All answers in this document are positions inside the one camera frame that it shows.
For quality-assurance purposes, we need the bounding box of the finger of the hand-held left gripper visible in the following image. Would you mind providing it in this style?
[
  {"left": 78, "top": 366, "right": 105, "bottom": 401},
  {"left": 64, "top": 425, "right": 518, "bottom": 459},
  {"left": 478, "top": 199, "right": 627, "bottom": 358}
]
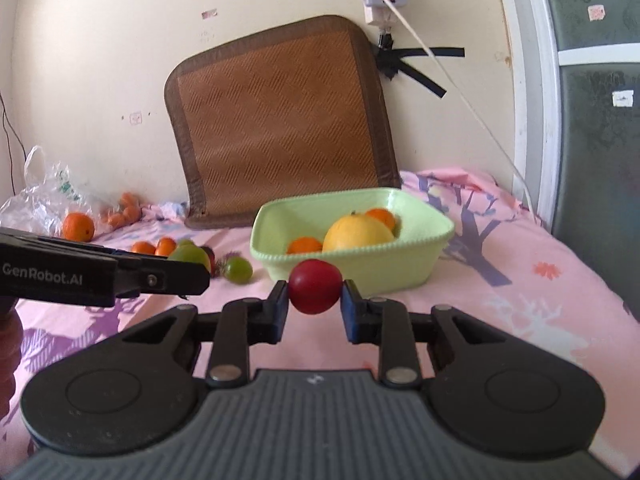
[{"left": 113, "top": 253, "right": 211, "bottom": 297}]

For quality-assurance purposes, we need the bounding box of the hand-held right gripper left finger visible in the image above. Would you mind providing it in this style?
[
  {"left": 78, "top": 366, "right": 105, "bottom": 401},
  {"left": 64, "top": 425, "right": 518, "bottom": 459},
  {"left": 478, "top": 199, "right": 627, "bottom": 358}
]
[{"left": 119, "top": 281, "right": 291, "bottom": 386}]

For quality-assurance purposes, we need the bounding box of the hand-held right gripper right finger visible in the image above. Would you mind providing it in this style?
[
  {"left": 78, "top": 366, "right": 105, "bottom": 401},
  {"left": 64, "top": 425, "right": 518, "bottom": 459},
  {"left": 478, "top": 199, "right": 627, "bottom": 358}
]
[{"left": 340, "top": 279, "right": 520, "bottom": 387}]

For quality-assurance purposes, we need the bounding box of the green apple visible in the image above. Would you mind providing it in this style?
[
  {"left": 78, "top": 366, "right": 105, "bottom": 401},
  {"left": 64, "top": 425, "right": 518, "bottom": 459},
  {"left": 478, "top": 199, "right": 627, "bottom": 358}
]
[{"left": 167, "top": 240, "right": 212, "bottom": 273}]

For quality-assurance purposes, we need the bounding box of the red plum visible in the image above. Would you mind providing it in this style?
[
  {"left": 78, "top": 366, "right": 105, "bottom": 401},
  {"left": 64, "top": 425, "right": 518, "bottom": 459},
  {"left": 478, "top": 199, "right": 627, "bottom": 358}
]
[{"left": 288, "top": 259, "right": 344, "bottom": 315}]

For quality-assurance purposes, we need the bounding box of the light green plastic basket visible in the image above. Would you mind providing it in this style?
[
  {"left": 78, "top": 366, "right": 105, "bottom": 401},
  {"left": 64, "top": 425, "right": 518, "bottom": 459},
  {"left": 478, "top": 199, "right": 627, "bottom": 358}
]
[{"left": 250, "top": 187, "right": 456, "bottom": 297}]

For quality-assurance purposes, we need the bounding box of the person's left forearm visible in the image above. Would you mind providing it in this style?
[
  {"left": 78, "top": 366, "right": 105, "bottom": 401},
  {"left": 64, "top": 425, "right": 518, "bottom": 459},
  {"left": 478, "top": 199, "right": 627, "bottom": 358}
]
[{"left": 0, "top": 297, "right": 25, "bottom": 411}]

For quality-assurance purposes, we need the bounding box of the large orange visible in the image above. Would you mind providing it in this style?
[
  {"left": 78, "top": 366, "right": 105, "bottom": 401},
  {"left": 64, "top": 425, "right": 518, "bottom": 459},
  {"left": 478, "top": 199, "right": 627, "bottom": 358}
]
[{"left": 62, "top": 212, "right": 96, "bottom": 243}]

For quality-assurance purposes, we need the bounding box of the small green fruit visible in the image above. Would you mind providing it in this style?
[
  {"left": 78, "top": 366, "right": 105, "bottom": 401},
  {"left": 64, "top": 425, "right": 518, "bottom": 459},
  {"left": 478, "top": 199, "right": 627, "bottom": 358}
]
[{"left": 222, "top": 256, "right": 253, "bottom": 284}]

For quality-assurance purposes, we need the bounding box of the clear plastic bag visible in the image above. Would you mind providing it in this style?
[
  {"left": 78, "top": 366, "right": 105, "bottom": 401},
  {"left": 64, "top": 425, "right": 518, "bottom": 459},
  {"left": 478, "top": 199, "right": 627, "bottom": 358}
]
[{"left": 0, "top": 145, "right": 122, "bottom": 241}]

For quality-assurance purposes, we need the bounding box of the large yellow citrus fruit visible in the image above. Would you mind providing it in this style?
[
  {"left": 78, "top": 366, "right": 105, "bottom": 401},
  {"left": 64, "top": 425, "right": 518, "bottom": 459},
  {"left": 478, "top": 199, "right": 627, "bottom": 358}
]
[{"left": 322, "top": 211, "right": 397, "bottom": 254}]

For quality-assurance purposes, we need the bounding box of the pink floral bedsheet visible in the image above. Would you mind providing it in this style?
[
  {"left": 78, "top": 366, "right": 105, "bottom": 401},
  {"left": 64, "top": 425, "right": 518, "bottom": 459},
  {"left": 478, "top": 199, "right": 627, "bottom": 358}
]
[{"left": 0, "top": 167, "right": 640, "bottom": 480}]

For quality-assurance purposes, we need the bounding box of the brown woven seat mat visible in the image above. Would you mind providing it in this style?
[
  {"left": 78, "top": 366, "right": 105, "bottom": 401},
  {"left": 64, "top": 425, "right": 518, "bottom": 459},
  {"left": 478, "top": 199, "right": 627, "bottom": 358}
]
[{"left": 164, "top": 15, "right": 402, "bottom": 230}]

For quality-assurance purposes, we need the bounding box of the black tape strip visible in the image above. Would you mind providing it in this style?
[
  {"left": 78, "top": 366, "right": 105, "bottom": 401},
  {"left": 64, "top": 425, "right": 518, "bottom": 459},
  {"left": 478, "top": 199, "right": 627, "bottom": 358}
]
[
  {"left": 397, "top": 60, "right": 447, "bottom": 99},
  {"left": 395, "top": 48, "right": 466, "bottom": 59}
]

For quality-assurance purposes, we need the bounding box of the dark window glass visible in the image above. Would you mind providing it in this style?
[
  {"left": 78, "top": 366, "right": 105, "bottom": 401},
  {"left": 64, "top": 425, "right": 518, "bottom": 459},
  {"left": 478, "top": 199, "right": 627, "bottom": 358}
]
[{"left": 537, "top": 0, "right": 640, "bottom": 321}]

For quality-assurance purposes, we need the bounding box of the thin black cable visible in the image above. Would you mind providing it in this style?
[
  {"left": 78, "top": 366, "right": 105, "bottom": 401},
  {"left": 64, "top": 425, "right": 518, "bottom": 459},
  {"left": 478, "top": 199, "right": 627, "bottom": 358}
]
[{"left": 0, "top": 92, "right": 29, "bottom": 196}]

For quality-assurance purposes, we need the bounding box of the thin white cable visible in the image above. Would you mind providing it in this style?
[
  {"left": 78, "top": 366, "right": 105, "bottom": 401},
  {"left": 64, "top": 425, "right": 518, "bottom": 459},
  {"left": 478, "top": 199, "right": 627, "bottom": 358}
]
[{"left": 372, "top": 0, "right": 535, "bottom": 211}]

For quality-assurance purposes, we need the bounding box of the white adapter with red switch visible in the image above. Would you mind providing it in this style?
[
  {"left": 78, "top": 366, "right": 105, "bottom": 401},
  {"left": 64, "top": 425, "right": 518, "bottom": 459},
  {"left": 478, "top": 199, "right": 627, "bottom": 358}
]
[{"left": 362, "top": 0, "right": 409, "bottom": 24}]

